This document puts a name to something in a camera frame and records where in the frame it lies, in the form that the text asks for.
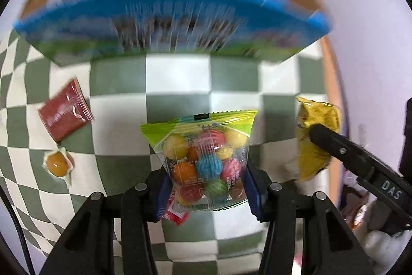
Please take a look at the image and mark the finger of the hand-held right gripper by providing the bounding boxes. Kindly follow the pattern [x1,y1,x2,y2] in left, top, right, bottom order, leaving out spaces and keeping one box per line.
[309,123,412,224]

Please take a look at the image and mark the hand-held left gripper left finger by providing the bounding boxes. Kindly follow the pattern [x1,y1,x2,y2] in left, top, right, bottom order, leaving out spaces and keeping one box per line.
[40,170,175,275]

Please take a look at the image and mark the black cable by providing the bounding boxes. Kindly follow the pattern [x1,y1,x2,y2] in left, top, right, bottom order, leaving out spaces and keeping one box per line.
[0,194,36,275]

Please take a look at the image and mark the yellow snack packet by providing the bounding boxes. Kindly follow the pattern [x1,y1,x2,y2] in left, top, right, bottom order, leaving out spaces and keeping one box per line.
[285,96,343,184]

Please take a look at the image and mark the dark red sauce packet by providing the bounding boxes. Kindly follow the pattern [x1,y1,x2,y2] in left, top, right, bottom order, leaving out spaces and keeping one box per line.
[37,78,94,143]

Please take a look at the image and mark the green checkered mat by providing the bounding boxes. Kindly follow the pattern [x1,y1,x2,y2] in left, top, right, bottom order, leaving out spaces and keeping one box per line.
[0,27,345,275]

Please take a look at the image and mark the floor clutter pile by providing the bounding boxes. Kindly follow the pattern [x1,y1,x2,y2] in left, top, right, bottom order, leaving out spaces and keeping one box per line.
[341,178,412,275]

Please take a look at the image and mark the round yellow wrapped candy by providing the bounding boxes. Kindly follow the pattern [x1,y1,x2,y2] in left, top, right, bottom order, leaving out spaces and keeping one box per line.
[43,147,75,188]

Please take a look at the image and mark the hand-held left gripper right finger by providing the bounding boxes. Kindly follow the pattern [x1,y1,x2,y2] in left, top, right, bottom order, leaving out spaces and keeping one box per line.
[245,165,374,275]

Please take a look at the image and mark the printed cardboard box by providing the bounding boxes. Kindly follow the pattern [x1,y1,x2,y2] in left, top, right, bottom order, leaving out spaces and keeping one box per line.
[13,0,333,66]

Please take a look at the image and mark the red triangular snack packet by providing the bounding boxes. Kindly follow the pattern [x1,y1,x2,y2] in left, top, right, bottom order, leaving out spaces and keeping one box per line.
[162,188,190,226]

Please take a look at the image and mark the colourful gumball bag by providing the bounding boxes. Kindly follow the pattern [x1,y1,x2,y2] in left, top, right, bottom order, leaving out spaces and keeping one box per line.
[141,110,259,213]

